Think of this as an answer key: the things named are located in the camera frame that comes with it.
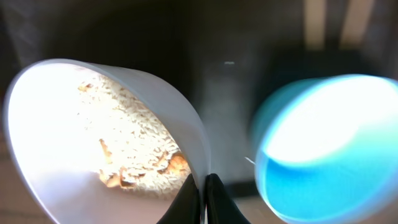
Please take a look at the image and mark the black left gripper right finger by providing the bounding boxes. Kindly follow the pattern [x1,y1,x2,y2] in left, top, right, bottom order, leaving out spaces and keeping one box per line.
[205,174,250,224]

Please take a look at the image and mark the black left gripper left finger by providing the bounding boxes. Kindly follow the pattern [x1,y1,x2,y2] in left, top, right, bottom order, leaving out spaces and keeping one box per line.
[157,174,201,224]

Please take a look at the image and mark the rice leftovers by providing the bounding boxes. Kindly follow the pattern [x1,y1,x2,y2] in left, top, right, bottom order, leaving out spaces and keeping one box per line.
[78,74,191,197]

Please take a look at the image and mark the blue bowl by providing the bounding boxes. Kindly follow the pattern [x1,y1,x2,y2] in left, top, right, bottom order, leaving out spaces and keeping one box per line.
[251,74,397,223]

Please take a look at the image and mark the dark brown serving tray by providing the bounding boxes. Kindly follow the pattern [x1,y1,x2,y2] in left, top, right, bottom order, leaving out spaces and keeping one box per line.
[1,0,397,198]

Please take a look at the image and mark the left wooden chopstick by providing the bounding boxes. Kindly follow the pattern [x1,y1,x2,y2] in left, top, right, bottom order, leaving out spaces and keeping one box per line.
[303,0,326,50]

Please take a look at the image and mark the wooden chopstick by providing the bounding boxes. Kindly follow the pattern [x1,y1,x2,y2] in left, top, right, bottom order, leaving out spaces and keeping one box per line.
[303,0,326,50]
[339,0,375,49]

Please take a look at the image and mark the right wooden chopstick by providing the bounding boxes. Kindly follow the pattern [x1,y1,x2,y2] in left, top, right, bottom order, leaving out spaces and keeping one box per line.
[339,0,375,49]

